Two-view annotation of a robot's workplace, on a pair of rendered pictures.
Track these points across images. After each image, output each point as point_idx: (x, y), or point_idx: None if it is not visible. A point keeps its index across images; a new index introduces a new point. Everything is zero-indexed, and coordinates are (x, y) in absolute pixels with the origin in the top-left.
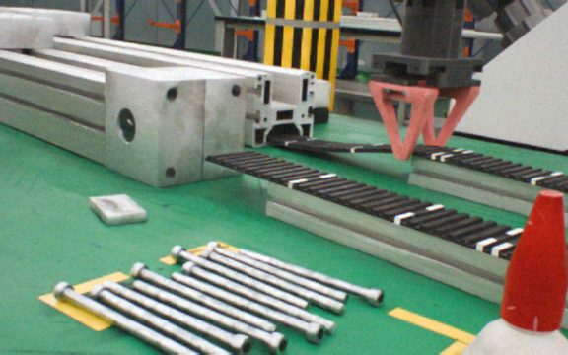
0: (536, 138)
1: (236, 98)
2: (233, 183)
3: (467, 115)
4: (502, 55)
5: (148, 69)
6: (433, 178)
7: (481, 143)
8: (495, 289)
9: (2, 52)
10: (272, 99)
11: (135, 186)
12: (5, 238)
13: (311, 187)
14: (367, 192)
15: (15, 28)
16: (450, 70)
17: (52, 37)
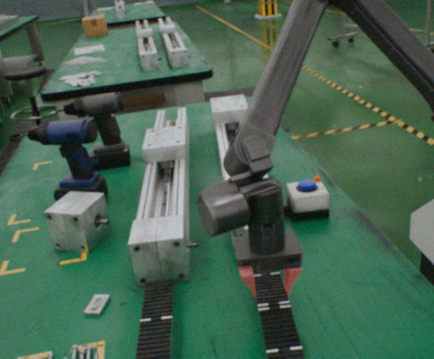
0: None
1: (177, 247)
2: (173, 289)
3: (417, 235)
4: (431, 203)
5: (152, 221)
6: None
7: (403, 266)
8: None
9: (150, 170)
10: None
11: (131, 283)
12: (48, 315)
13: (141, 328)
14: (157, 340)
15: (164, 151)
16: (261, 263)
17: (185, 153)
